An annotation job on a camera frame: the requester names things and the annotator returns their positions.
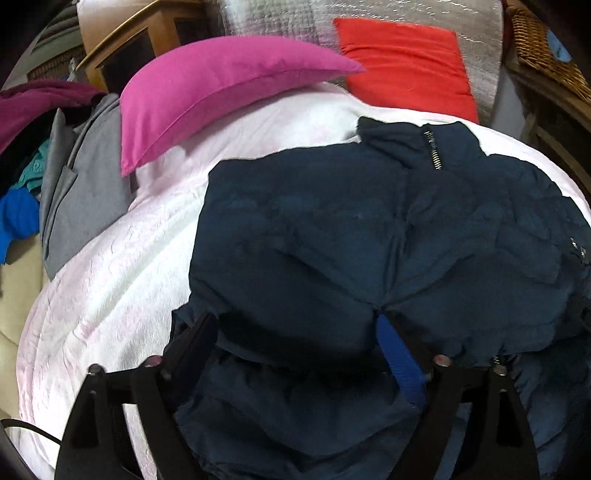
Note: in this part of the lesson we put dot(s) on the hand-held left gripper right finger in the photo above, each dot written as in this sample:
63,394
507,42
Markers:
401,364

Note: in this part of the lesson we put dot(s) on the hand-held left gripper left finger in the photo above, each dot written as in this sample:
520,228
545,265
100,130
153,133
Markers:
196,341

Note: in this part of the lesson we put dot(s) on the navy zip jacket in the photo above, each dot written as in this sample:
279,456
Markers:
300,240

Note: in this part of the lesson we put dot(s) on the white blanket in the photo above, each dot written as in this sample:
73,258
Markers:
138,277

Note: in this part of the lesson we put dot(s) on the beige cushion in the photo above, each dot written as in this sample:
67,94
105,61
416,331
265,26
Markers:
18,295

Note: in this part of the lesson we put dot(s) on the grey garment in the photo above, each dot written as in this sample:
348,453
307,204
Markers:
83,194

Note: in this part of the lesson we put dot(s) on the bright blue cloth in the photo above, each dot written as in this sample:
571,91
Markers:
18,217

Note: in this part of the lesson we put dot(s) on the teal cloth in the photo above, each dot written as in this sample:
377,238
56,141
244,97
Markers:
34,170

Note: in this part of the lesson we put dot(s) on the pink pillow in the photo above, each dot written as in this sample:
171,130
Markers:
207,87

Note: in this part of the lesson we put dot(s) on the wooden bench table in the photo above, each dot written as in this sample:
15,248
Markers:
554,134

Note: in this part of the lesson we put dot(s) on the magenta cloth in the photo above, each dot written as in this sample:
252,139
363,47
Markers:
27,106

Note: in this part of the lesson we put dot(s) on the red pillow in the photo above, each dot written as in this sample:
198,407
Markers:
406,64

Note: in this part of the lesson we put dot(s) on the wooden cabinet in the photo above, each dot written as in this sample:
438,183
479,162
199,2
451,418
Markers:
161,23

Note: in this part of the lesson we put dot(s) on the grey quilted headboard blanket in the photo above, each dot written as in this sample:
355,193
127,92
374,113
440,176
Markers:
277,18

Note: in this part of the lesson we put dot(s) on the large wicker basket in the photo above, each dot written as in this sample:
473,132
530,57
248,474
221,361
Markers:
545,55

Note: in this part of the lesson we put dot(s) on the light blue cloth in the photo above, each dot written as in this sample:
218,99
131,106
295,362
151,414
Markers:
558,46

